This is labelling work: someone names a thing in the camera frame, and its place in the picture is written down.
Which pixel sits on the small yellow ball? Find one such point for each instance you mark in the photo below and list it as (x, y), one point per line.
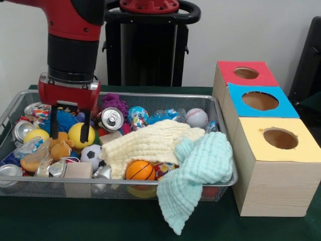
(36, 135)

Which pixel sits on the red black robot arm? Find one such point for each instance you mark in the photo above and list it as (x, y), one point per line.
(72, 55)

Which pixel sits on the black white soccer ball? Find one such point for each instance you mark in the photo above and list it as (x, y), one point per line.
(90, 155)

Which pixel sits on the brown plush teddy bear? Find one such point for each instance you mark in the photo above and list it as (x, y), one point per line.
(61, 150)

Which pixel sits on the large yellow ball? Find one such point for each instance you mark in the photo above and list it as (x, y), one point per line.
(74, 135)

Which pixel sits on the cream yellow cloth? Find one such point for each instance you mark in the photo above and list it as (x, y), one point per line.
(150, 143)

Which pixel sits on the white baseball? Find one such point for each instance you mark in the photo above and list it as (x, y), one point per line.
(196, 117)

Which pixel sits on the orange toy basketball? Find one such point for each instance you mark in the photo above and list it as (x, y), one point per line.
(140, 170)

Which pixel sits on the black chair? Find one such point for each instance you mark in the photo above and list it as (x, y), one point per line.
(311, 62)

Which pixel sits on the plain wooden block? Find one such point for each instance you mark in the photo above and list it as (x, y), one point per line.
(77, 170)

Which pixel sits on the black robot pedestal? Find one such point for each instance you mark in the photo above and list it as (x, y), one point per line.
(150, 50)

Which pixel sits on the blue globe ball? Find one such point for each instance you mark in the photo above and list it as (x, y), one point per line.
(136, 113)

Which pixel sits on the silver drink can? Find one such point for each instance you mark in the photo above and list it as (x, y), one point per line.
(110, 119)

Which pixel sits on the mint green cloth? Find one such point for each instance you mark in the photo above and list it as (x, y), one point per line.
(190, 175)

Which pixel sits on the wooden box with three holes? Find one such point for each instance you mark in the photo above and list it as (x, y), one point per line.
(276, 188)

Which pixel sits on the dark green side table cloth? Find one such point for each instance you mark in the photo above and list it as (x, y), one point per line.
(313, 100)

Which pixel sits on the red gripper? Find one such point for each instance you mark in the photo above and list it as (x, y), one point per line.
(70, 96)

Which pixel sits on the shallow clear mesh bin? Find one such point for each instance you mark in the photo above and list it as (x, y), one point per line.
(37, 190)

